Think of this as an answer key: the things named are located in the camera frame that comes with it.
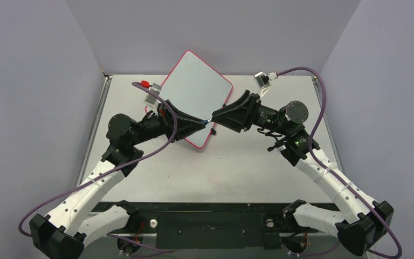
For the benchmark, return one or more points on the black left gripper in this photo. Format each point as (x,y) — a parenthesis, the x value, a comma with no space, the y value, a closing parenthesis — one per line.
(173,123)

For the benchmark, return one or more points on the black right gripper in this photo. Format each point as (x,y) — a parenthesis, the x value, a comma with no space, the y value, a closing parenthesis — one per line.
(249,112)

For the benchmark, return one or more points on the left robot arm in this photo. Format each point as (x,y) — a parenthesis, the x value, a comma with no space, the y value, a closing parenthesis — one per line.
(67,230)

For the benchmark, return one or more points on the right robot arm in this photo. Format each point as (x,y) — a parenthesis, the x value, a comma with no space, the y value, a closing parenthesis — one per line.
(359,221)

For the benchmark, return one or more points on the pink framed whiteboard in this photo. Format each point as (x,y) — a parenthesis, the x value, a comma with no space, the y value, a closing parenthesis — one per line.
(194,87)

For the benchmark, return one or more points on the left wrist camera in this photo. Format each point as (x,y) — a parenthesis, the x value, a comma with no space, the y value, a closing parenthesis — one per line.
(154,91)

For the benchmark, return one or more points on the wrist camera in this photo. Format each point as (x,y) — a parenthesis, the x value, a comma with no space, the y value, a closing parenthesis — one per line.
(154,91)
(263,81)

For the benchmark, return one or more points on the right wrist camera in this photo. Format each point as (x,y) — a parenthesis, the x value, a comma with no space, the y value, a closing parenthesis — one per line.
(263,81)

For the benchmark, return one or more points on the black table front rail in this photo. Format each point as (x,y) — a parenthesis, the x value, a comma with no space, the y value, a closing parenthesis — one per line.
(209,225)

